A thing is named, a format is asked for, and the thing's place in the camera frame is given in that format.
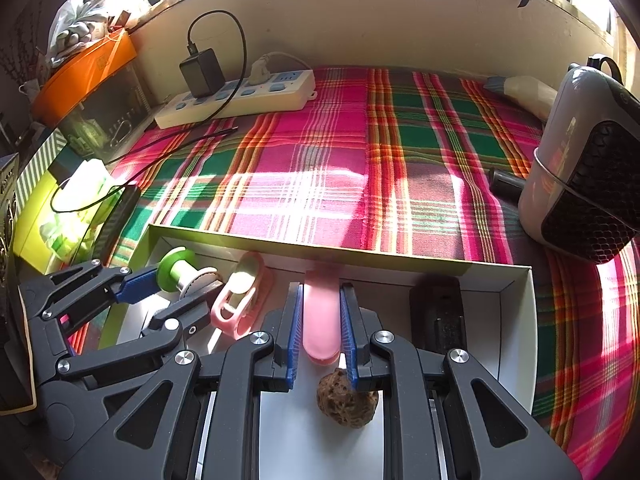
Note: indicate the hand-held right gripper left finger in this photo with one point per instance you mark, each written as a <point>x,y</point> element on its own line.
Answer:
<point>295,330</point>

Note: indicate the dried twigs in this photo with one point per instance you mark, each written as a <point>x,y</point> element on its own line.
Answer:
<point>17,60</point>

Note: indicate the plastic bag with clutter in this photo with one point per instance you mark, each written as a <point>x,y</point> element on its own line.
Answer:
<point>70,25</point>

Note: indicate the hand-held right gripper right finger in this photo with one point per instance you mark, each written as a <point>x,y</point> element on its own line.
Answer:
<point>349,330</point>

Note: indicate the striped gift box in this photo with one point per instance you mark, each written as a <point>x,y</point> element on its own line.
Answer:
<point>42,155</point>

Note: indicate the small fan heater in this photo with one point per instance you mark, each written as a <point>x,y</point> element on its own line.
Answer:
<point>590,185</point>

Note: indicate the glass tank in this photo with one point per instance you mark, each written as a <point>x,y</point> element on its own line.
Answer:
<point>100,115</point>

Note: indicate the white power strip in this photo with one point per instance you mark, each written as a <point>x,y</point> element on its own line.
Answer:
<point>280,92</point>

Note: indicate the pink plastic case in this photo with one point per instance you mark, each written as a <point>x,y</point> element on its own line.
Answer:
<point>321,320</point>

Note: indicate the black charger adapter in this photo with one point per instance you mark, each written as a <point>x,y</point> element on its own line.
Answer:
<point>200,72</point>

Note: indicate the cardboard box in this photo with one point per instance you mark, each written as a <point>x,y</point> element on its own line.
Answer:
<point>492,350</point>

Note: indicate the black cylinder device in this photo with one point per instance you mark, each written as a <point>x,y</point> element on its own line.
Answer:
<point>437,315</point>

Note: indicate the plaid blanket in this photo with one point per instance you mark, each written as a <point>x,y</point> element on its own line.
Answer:
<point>400,185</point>

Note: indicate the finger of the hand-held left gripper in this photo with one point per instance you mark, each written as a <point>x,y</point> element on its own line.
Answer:
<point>140,285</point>
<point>195,310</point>

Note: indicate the brown walnut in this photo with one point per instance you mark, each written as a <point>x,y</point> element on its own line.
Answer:
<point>345,400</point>

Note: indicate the yellow-green box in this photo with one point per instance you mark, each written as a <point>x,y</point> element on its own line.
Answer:
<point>30,220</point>

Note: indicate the orange box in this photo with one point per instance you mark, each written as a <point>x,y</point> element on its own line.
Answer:
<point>85,75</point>

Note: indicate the grey patterned box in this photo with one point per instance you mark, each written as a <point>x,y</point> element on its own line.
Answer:
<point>7,195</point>

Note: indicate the green and white spool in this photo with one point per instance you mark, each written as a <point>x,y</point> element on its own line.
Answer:
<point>175,270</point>

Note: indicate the pink loop clip with disc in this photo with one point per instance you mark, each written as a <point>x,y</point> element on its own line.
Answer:
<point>242,280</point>

